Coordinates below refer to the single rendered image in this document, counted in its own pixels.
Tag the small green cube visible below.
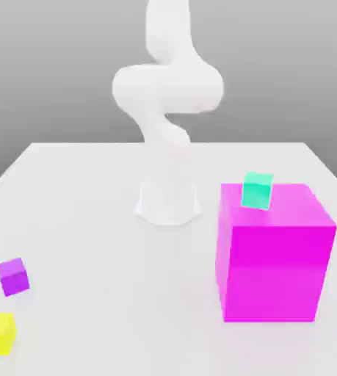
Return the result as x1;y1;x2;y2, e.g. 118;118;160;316
240;172;275;211

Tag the small purple cube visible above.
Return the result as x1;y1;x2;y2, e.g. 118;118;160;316
0;257;31;297

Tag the large magenta box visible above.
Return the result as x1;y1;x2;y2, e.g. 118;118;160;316
214;182;337;323

